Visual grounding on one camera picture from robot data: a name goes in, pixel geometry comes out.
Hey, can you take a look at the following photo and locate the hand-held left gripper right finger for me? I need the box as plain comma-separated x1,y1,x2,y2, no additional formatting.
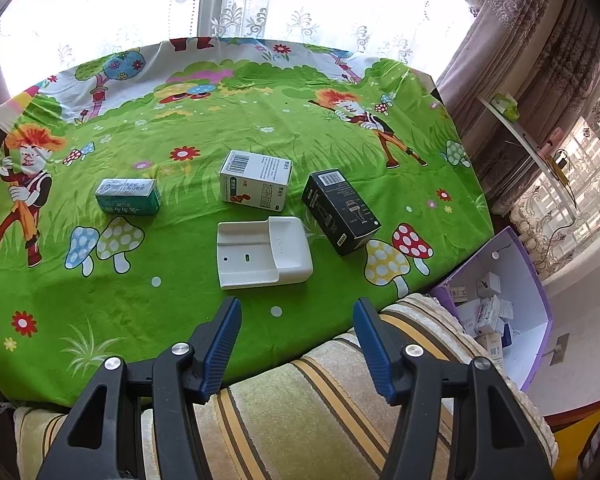
352,297,556,480

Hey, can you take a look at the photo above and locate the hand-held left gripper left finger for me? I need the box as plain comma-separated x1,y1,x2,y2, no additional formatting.
35,296,243,480

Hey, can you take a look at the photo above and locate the white plastic holder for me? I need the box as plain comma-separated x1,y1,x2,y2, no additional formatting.
216,216,314,290

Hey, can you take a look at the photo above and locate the pile of small cartons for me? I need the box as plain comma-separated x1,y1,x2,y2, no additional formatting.
447,271,516,368

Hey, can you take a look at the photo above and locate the black carton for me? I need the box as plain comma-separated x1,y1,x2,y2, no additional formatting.
301,169,381,256

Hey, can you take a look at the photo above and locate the purple cardboard storage box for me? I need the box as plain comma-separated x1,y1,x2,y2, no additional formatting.
430,227,554,393

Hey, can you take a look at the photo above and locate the white carton with green print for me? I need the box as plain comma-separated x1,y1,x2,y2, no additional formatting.
220,150,293,209

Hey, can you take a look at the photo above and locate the small teal carton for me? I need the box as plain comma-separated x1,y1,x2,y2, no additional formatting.
95,178,161,216

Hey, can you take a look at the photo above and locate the striped plush cushion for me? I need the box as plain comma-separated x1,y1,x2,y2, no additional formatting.
12,292,556,480

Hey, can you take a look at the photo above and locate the brass floor socket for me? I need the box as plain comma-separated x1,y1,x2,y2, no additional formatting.
550,332,572,367

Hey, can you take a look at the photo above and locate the cartoon printed green tablecloth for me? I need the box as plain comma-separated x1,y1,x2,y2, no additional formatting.
0,35,496,408

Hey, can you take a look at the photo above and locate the yellow object on shelf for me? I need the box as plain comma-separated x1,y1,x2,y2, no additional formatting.
552,149,572,182

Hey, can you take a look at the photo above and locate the pink object on shelf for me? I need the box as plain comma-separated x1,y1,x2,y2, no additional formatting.
541,129,564,157

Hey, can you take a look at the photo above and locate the green packet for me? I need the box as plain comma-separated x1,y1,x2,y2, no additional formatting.
492,92,520,122

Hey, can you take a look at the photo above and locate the white lace curtain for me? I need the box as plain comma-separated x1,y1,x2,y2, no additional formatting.
0,0,476,81

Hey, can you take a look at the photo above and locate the white wall shelf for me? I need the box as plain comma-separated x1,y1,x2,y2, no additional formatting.
477,95,581,223

